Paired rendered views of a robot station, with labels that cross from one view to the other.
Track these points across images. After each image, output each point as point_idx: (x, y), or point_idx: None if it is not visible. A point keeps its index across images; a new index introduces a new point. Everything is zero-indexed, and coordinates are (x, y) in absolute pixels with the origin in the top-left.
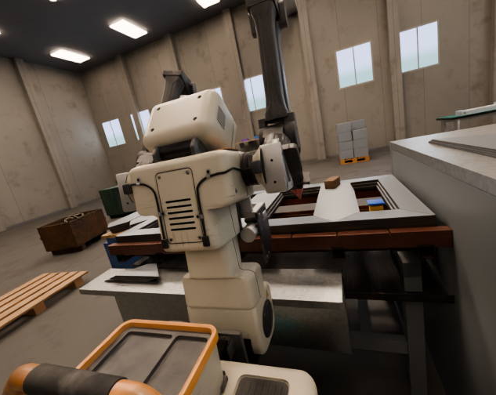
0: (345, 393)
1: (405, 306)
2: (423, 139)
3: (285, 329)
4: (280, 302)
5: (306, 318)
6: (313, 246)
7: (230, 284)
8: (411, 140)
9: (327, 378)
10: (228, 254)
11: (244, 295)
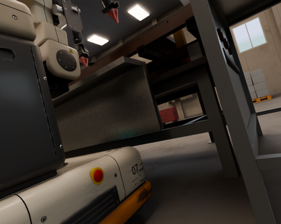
0: (171, 182)
1: (197, 84)
2: (237, 5)
3: (118, 123)
4: (93, 75)
5: (128, 108)
6: (128, 52)
7: (37, 29)
8: (231, 10)
9: (163, 179)
10: (36, 10)
11: (42, 32)
